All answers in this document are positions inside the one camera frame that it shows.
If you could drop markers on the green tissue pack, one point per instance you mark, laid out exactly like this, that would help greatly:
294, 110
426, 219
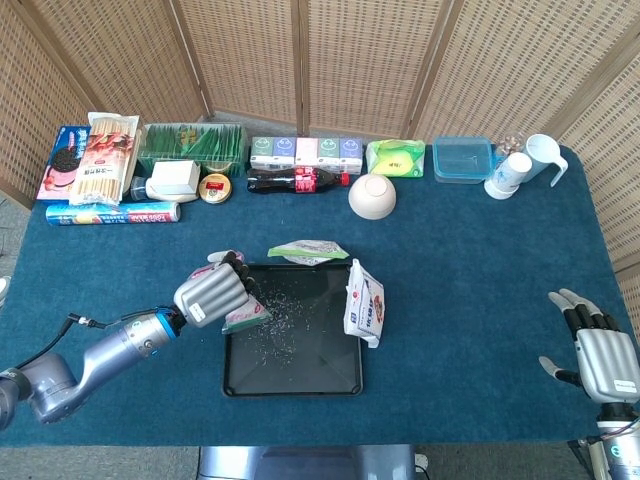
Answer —
329, 150
261, 152

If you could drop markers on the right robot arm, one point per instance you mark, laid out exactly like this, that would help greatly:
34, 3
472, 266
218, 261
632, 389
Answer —
620, 450

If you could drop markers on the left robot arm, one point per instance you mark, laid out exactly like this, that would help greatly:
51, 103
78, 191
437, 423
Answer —
115, 345

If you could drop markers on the blue cookie box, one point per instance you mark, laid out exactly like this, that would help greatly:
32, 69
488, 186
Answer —
60, 165

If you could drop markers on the round gold tin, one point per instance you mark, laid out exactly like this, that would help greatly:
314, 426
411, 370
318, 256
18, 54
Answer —
215, 189

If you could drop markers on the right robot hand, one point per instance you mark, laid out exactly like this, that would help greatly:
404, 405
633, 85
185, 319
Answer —
602, 360

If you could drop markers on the corn starch bag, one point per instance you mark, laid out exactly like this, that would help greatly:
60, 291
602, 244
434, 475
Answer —
310, 250

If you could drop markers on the clear plastic cup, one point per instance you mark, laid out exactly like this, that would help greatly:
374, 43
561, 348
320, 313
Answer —
510, 145

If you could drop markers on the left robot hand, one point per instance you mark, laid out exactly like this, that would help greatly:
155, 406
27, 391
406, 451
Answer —
212, 295

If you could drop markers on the white paper cup stack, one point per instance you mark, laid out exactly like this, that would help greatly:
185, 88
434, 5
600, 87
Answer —
507, 177

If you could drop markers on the light blue measuring jug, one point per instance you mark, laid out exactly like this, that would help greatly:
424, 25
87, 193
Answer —
542, 155

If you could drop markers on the cola bottle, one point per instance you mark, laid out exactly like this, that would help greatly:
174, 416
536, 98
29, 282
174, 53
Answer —
285, 180

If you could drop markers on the rattan folding screen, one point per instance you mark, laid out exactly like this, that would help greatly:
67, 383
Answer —
365, 60

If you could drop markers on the small white cardboard box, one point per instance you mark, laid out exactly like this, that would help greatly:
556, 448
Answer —
172, 177

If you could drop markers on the blue tissue pack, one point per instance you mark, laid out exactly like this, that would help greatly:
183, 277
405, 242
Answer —
284, 150

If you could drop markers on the purple tissue pack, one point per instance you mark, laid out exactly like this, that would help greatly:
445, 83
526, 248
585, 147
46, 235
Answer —
351, 152

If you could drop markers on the pink-white bag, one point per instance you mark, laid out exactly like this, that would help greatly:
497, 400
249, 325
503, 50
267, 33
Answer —
245, 317

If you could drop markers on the white snack bag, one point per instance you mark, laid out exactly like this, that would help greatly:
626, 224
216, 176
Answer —
365, 305

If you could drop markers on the clear container blue lid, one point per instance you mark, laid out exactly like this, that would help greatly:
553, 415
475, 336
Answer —
462, 160

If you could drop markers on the bamboo skewers package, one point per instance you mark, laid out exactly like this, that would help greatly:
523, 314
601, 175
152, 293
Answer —
102, 160

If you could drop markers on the plastic food wrap box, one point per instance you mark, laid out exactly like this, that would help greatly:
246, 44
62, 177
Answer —
110, 214

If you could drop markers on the clear box green sachets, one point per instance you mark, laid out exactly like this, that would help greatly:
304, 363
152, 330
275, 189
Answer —
200, 142

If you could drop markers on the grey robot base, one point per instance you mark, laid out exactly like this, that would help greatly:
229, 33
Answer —
310, 462

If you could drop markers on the blue table carpet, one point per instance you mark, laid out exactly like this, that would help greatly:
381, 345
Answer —
450, 300

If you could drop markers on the beige upturned bowl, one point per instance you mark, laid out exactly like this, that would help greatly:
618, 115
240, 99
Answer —
372, 197

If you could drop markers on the yellow-green wet wipes pack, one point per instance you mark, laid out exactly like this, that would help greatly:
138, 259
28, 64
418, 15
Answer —
395, 159

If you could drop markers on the black plastic tray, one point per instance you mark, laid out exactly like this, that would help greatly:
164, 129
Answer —
295, 360

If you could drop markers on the pink tissue pack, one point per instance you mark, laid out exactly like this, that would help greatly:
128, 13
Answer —
306, 150

